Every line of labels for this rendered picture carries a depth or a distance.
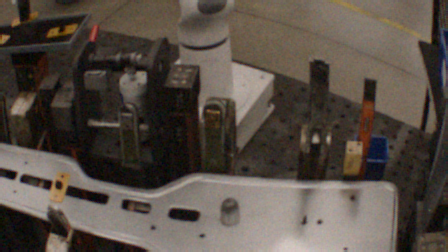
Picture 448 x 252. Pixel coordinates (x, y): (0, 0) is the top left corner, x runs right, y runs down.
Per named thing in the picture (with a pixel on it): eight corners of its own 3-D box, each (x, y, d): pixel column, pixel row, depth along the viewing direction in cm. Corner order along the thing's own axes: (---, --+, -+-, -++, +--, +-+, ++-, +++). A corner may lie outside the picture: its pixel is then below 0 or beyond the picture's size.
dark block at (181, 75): (183, 238, 139) (163, 85, 112) (188, 218, 145) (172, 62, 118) (205, 241, 139) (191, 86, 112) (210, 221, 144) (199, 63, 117)
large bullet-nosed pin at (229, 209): (219, 230, 105) (217, 205, 100) (222, 217, 107) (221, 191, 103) (238, 231, 104) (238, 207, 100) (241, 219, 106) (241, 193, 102)
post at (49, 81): (69, 209, 145) (37, 87, 119) (73, 197, 148) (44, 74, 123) (84, 214, 144) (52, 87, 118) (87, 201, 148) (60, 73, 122)
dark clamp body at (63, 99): (75, 228, 140) (40, 111, 115) (85, 194, 150) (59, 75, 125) (110, 238, 138) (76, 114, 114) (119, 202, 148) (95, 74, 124)
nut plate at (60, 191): (62, 203, 106) (60, 199, 105) (48, 199, 106) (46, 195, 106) (71, 175, 112) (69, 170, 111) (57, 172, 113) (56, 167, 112)
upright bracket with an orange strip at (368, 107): (330, 255, 132) (363, 79, 100) (331, 251, 133) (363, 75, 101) (341, 254, 132) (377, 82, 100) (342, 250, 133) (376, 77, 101)
